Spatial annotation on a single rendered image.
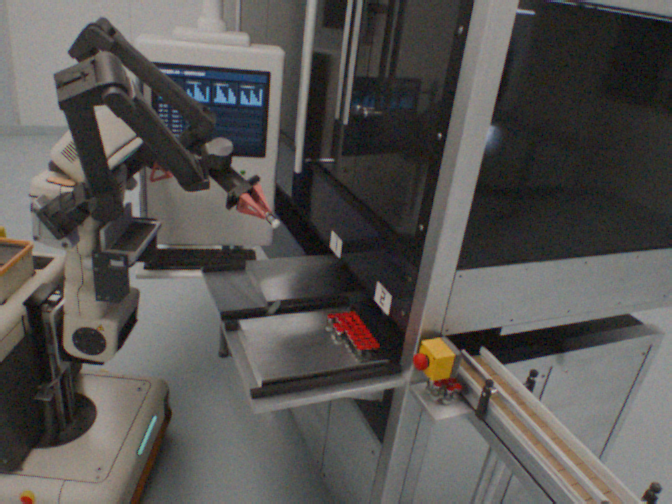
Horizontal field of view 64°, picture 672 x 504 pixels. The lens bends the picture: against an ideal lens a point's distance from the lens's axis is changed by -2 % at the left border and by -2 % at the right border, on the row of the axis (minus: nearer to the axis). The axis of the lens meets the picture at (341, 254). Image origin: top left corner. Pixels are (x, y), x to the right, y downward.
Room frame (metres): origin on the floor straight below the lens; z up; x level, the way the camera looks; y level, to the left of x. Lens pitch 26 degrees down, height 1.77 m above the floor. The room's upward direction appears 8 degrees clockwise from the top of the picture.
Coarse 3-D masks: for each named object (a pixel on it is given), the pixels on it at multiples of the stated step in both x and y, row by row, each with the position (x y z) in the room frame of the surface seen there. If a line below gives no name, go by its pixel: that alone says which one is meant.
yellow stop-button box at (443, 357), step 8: (424, 344) 1.09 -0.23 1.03; (432, 344) 1.09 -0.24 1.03; (440, 344) 1.09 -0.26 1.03; (448, 344) 1.10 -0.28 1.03; (424, 352) 1.08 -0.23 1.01; (432, 352) 1.06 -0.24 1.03; (440, 352) 1.06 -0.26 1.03; (448, 352) 1.06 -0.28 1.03; (456, 352) 1.07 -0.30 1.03; (432, 360) 1.05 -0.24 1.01; (440, 360) 1.04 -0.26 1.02; (448, 360) 1.05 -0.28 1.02; (456, 360) 1.06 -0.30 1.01; (432, 368) 1.04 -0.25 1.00; (440, 368) 1.04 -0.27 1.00; (448, 368) 1.05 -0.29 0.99; (456, 368) 1.06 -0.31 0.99; (432, 376) 1.04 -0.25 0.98; (440, 376) 1.05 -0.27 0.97; (448, 376) 1.06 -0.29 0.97
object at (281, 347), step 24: (312, 312) 1.34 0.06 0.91; (336, 312) 1.37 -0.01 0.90; (240, 336) 1.21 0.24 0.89; (264, 336) 1.24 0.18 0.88; (288, 336) 1.25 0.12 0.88; (312, 336) 1.27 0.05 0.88; (264, 360) 1.13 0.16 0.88; (288, 360) 1.15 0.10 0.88; (312, 360) 1.16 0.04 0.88; (336, 360) 1.17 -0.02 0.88; (384, 360) 1.16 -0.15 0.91; (264, 384) 1.02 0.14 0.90
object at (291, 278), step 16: (304, 256) 1.69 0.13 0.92; (320, 256) 1.72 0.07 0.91; (336, 256) 1.74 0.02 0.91; (256, 272) 1.59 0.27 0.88; (272, 272) 1.61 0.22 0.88; (288, 272) 1.62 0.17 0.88; (304, 272) 1.64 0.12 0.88; (320, 272) 1.65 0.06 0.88; (336, 272) 1.67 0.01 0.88; (256, 288) 1.48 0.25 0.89; (272, 288) 1.50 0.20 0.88; (288, 288) 1.51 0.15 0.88; (304, 288) 1.53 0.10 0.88; (320, 288) 1.54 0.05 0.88; (336, 288) 1.56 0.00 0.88; (352, 288) 1.57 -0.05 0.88; (272, 304) 1.37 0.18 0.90
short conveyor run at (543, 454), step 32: (480, 352) 1.19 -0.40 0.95; (480, 384) 1.09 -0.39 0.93; (512, 384) 1.07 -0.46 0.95; (480, 416) 1.01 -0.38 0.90; (512, 416) 0.99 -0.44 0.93; (544, 416) 0.97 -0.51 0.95; (512, 448) 0.92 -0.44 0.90; (544, 448) 0.89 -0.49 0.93; (576, 448) 0.88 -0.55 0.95; (544, 480) 0.82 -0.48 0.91; (576, 480) 0.81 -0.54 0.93; (608, 480) 0.80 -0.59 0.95
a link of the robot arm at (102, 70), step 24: (72, 72) 1.03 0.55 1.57; (96, 72) 1.03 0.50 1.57; (120, 72) 1.04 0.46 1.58; (72, 96) 0.99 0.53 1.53; (96, 96) 1.01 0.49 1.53; (72, 120) 1.03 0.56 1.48; (96, 120) 1.07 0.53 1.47; (96, 144) 1.09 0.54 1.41; (96, 168) 1.13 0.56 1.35; (96, 192) 1.16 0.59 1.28; (96, 216) 1.18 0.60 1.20
